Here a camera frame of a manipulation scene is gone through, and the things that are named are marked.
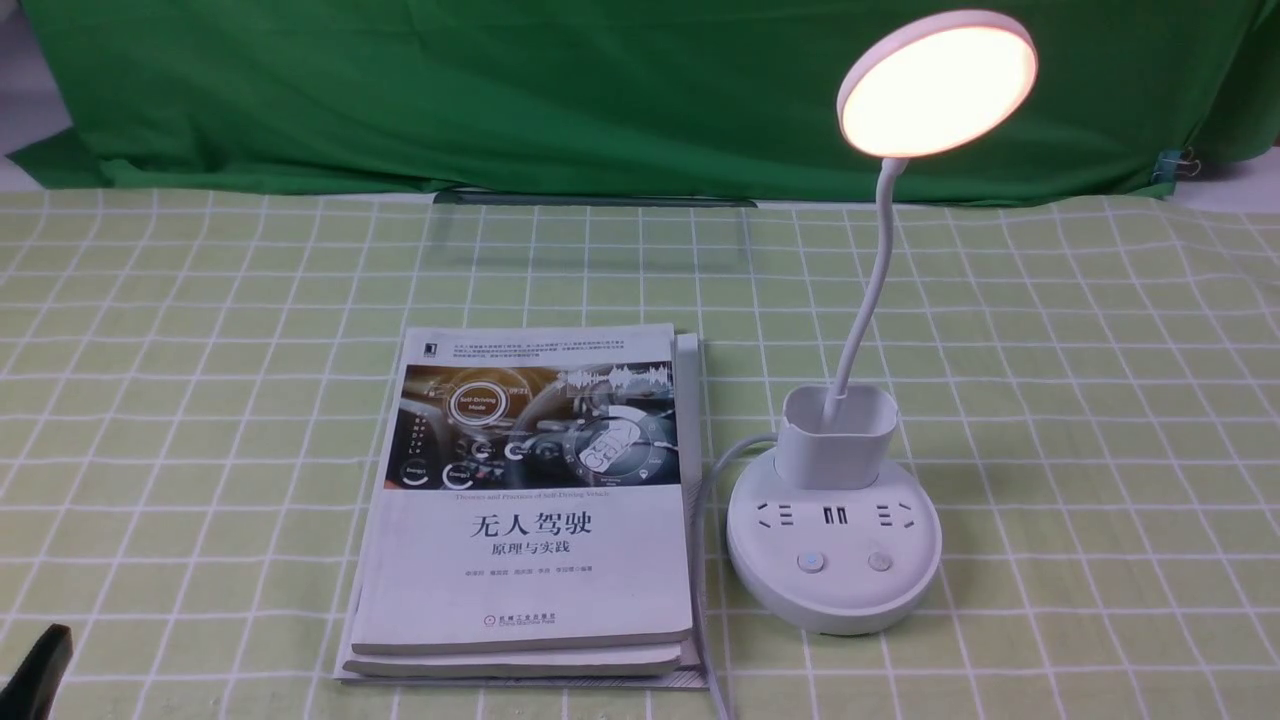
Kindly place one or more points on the green checkered tablecloth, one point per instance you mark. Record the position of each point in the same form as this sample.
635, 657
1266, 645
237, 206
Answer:
194, 386

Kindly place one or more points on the white desk lamp with socket base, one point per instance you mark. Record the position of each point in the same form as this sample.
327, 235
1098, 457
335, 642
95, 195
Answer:
824, 529

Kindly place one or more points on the clear acrylic stand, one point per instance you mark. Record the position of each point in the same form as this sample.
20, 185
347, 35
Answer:
538, 232

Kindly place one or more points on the binder clip on backdrop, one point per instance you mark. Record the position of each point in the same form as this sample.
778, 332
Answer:
1173, 166

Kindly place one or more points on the bottom white book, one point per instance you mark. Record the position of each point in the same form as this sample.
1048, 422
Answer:
690, 400

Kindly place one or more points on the green backdrop cloth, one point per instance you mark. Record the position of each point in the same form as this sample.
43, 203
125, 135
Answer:
629, 98

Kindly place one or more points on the self-driving textbook top book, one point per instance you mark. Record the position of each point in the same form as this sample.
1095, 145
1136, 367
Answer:
530, 560

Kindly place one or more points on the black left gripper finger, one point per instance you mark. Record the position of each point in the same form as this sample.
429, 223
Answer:
32, 690

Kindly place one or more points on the middle book in stack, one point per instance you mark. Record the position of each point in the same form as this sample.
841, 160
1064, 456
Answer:
444, 637

